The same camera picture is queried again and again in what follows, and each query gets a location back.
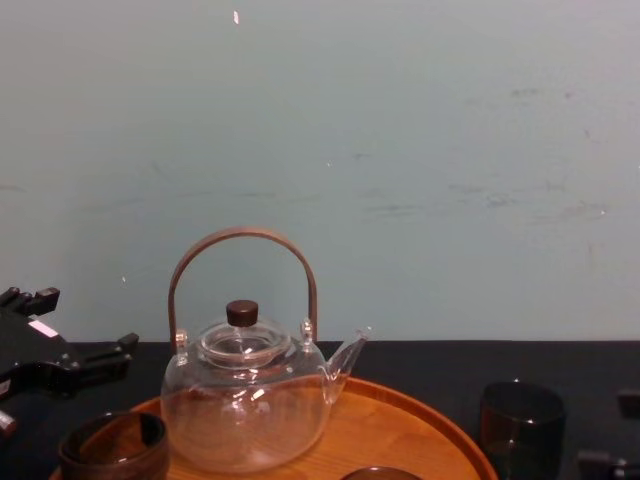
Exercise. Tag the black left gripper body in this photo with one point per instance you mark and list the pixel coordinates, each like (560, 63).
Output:
(25, 352)

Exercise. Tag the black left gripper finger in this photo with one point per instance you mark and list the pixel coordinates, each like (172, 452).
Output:
(102, 357)
(37, 300)

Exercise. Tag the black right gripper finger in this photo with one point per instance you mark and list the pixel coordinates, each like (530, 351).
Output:
(631, 402)
(607, 465)

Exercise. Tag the round wooden tray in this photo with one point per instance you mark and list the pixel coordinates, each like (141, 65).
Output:
(390, 430)

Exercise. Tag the glass lid dark knob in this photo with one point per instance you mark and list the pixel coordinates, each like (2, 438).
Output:
(243, 340)

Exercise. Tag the black table cloth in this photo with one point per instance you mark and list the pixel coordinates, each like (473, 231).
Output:
(430, 365)

